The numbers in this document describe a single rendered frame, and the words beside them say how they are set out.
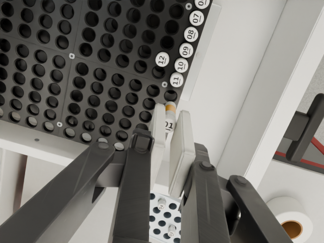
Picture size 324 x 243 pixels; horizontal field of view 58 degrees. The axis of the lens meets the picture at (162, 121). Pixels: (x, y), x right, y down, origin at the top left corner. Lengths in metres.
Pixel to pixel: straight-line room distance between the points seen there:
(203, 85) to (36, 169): 0.32
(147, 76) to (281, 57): 0.13
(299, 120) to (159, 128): 0.17
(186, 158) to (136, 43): 0.15
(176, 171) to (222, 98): 0.21
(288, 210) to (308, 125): 0.22
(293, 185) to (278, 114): 0.27
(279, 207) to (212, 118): 0.21
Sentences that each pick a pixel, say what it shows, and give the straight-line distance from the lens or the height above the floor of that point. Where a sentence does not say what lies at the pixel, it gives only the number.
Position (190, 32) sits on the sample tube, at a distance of 0.27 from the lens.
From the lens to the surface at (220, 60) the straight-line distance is 0.35.
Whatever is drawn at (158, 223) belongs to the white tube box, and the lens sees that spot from 0.51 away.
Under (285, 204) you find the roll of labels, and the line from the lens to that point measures 0.52.
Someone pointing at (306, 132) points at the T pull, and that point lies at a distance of 0.31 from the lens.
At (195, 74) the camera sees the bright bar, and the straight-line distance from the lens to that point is 0.34.
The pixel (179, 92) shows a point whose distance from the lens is 0.29.
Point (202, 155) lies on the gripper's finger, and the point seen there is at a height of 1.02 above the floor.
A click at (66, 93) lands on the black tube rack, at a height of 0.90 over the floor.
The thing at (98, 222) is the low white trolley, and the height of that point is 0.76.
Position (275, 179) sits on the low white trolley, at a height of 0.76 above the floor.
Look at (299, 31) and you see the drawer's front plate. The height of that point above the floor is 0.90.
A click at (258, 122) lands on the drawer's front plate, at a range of 0.30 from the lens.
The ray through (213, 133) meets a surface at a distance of 0.37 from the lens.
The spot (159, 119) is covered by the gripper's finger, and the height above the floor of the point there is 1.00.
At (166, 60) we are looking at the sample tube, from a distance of 0.27.
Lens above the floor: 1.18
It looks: 69 degrees down
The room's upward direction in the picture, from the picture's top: 171 degrees counter-clockwise
